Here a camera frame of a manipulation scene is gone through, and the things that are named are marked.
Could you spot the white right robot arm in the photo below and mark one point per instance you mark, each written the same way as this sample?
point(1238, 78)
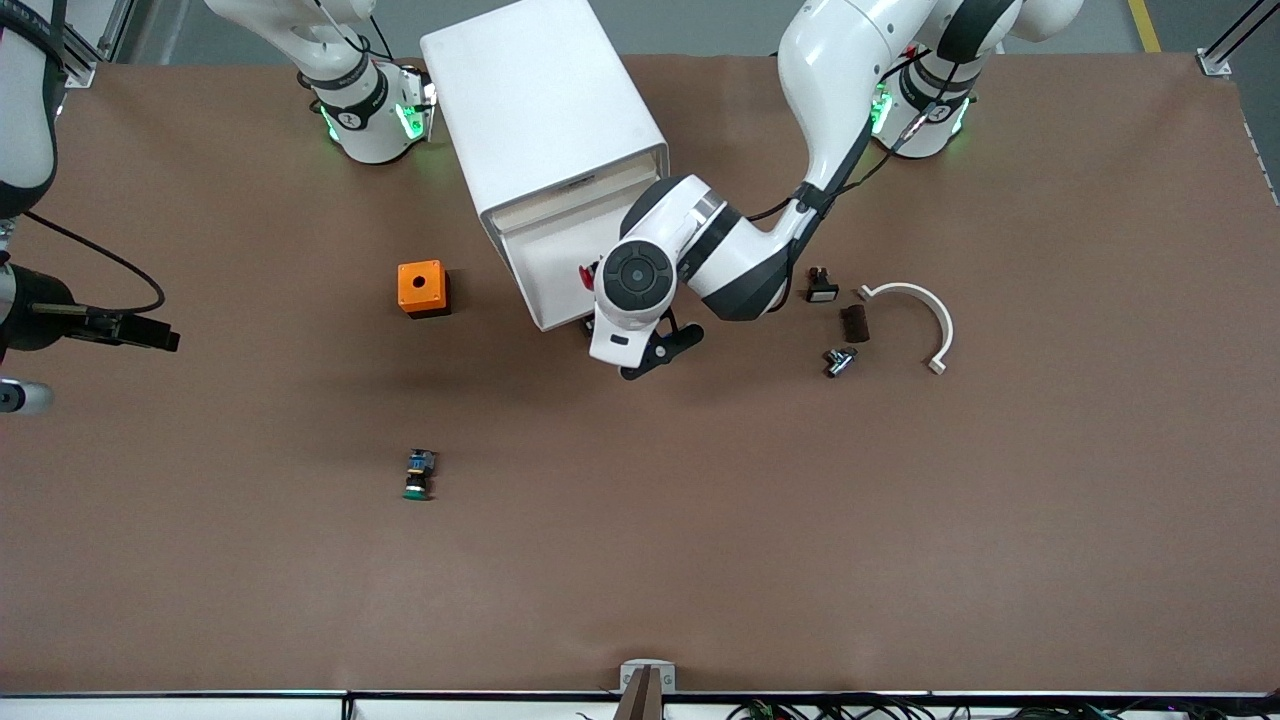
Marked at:
point(350, 100)

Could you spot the brown terminal block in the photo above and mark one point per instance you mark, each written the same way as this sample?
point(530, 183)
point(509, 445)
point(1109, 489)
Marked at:
point(855, 324)

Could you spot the silver metal fitting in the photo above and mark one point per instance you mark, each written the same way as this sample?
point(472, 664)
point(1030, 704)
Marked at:
point(840, 361)

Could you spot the orange button enclosure box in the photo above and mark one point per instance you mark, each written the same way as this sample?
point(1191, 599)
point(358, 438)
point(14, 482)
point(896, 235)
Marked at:
point(420, 285)

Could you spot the white plastic drawer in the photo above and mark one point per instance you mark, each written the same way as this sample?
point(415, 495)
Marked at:
point(560, 195)
point(550, 275)

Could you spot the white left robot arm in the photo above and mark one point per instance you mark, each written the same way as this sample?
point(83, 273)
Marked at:
point(740, 260)

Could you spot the black white rectangular switch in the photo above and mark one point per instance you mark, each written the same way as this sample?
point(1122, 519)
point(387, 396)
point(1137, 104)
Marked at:
point(822, 287)

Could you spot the grey metal edge bracket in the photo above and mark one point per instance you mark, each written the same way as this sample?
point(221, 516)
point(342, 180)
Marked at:
point(647, 680)

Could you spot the aluminium frame profile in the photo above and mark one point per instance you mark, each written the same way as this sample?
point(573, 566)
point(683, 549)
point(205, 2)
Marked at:
point(1235, 35)
point(95, 40)

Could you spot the brown table cover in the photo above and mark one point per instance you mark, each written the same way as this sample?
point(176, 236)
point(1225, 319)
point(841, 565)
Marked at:
point(700, 560)

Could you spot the green mushroom push button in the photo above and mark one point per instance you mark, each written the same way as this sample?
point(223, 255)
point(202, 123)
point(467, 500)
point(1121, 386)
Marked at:
point(419, 475)

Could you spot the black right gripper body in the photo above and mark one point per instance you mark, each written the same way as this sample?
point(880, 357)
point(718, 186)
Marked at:
point(36, 310)

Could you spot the white curved plastic bracket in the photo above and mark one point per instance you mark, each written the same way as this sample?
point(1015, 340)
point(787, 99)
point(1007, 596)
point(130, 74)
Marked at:
point(935, 305)

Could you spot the red mushroom push button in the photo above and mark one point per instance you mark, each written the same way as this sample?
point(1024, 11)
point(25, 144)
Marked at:
point(588, 275)

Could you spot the white table edge rail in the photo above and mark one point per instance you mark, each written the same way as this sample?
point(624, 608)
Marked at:
point(200, 705)

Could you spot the white drawer cabinet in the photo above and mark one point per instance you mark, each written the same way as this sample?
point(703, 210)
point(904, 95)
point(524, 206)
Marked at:
point(540, 100)

